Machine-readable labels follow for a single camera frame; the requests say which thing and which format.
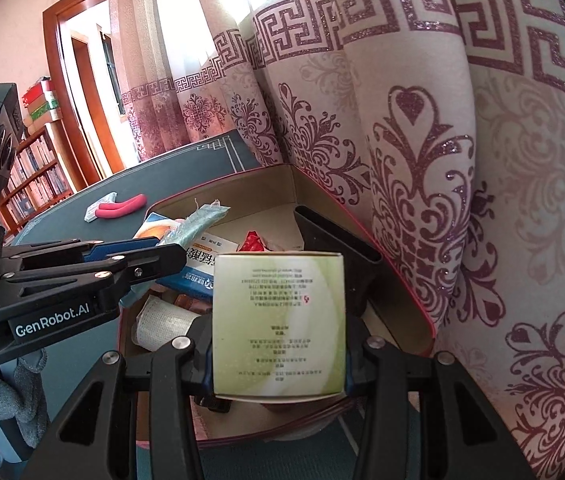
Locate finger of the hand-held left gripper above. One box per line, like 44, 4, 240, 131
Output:
2, 237, 160, 263
0, 243, 187, 317

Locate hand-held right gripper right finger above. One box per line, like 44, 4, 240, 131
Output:
345, 312, 533, 480

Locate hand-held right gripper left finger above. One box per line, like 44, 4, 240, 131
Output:
22, 312, 214, 480

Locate blue white small box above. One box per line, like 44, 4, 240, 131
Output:
135, 211, 218, 303

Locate red tin container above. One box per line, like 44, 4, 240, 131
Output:
117, 164, 435, 448

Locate green yellow medicine box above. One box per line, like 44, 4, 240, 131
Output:
212, 251, 348, 403

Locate pink foam curler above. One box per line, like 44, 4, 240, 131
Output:
98, 193, 146, 221

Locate white paper packet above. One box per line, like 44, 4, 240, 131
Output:
85, 192, 119, 222

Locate wrapped white bandage roll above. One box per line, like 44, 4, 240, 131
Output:
131, 294, 198, 353

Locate silver glitter packet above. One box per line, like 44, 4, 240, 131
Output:
157, 200, 230, 261

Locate teal table mat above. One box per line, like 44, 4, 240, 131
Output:
10, 129, 413, 480

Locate red snack packet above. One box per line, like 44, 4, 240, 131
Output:
237, 230, 276, 253

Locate wooden bookshelf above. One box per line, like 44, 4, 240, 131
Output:
0, 127, 76, 241

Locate stacked red green boxes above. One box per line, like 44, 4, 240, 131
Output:
21, 76, 60, 123

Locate patterned pink curtain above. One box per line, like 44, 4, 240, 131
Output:
107, 0, 565, 480

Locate wooden door frame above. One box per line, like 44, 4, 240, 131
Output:
42, 0, 128, 186

